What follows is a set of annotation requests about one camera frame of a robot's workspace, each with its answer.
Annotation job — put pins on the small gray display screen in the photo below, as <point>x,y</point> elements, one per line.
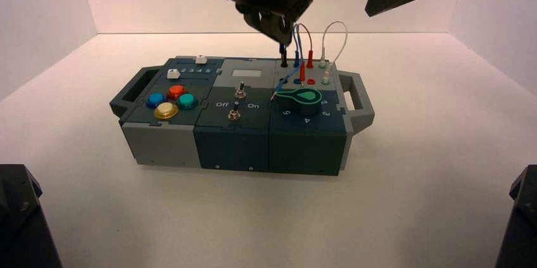
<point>246,73</point>

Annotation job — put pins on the green rotary knob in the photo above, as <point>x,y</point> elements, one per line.
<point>304,102</point>

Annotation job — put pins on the white slider knob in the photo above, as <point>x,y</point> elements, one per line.
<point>173,74</point>
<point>202,59</point>

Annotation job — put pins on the teal push button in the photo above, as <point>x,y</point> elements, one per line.
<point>187,100</point>

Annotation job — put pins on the orange push button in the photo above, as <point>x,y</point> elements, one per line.
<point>177,91</point>

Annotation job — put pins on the gray and teal task box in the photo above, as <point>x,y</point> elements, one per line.
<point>235,144</point>

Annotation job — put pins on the yellow push button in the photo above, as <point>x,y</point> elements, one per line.
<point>166,110</point>

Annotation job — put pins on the blue push button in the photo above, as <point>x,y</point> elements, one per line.
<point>156,99</point>

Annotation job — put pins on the metal toggle switch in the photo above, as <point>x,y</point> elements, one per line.
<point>241,90</point>
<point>234,113</point>

